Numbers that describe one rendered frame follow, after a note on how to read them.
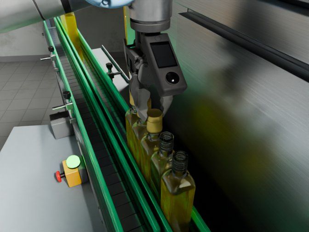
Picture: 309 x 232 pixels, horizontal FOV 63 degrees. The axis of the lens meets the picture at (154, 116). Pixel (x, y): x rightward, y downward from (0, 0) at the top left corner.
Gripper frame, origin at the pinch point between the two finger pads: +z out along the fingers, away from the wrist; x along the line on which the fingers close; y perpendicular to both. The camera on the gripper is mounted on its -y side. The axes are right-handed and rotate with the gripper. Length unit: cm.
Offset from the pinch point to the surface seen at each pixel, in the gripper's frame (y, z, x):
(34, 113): 187, 116, 53
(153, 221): -12.6, 18.8, 5.1
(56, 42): 128, 27, 17
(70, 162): 23.3, 30.2, 21.2
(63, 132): 48, 37, 23
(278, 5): -12.1, -24.1, -13.8
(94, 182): 9.7, 27.4, 15.0
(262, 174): -19.9, 3.0, -13.3
